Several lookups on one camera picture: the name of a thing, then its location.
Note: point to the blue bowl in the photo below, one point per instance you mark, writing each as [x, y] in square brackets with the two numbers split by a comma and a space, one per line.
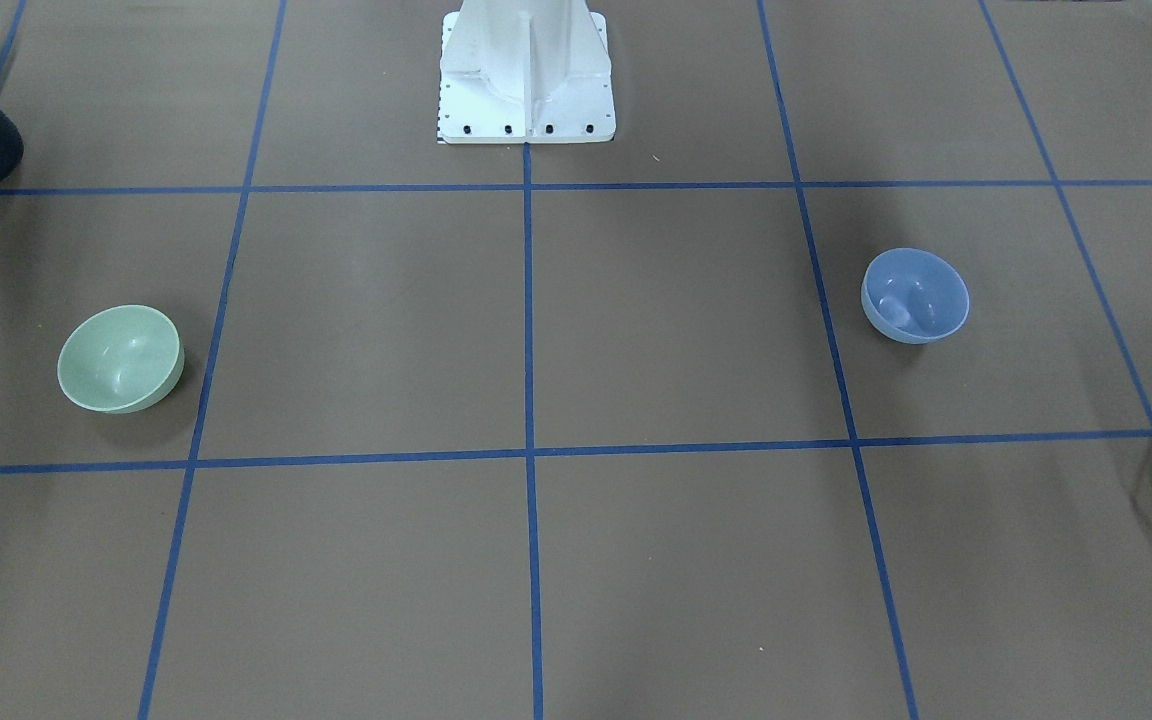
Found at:
[914, 297]

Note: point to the green bowl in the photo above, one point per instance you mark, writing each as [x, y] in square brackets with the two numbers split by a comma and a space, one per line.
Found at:
[121, 360]

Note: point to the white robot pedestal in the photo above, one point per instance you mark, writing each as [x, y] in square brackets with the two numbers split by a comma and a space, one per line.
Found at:
[525, 72]

